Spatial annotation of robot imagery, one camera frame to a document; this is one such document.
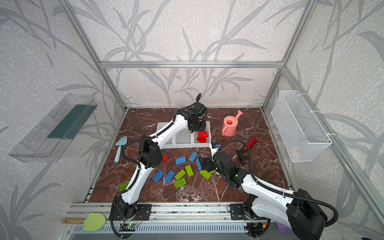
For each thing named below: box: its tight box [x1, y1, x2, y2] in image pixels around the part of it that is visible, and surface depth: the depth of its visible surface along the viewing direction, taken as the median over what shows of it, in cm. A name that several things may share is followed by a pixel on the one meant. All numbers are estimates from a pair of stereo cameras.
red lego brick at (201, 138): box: [196, 134, 209, 143], surface depth 101 cm
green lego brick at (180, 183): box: [174, 177, 187, 189], surface depth 84 cm
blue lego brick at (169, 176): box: [164, 170, 176, 183], surface depth 86 cm
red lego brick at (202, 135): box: [197, 131, 209, 140], surface depth 101 cm
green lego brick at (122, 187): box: [117, 179, 130, 192], surface depth 82 cm
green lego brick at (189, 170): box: [185, 164, 194, 177], surface depth 88 cm
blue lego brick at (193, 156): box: [188, 151, 198, 163], surface depth 95 cm
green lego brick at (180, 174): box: [174, 169, 186, 180], surface depth 88 cm
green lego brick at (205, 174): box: [200, 170, 212, 180], surface depth 87 cm
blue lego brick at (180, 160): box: [175, 156, 187, 165], surface depth 93 cm
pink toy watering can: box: [221, 110, 243, 137], surface depth 99 cm
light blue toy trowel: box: [114, 136, 128, 163], surface depth 98 cm
